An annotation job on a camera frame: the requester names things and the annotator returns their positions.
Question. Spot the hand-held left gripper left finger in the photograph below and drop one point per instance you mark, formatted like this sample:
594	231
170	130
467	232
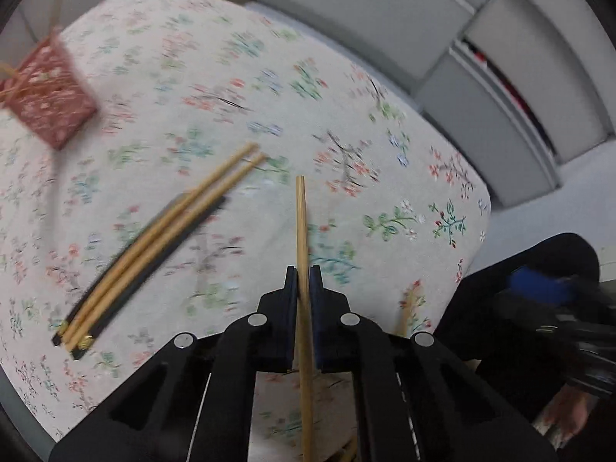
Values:
288	308

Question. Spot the person's right hand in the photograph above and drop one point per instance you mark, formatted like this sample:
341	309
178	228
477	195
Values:
572	414

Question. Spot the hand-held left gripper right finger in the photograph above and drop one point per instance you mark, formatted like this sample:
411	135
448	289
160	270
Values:
317	308

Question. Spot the open white drawer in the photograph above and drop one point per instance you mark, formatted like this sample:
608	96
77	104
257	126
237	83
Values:
481	120

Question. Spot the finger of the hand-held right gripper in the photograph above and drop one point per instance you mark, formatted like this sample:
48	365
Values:
529	315
539	288

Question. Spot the black chopstick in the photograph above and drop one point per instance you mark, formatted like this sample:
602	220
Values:
192	237
161	224

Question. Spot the black rounded object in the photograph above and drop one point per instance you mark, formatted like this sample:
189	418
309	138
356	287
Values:
500	370

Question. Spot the white kitchen cabinets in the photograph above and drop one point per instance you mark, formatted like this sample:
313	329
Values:
337	5

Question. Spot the pink perforated utensil holder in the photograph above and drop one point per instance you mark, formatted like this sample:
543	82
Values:
48	91

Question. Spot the floral tablecloth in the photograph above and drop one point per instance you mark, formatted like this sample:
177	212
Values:
288	106

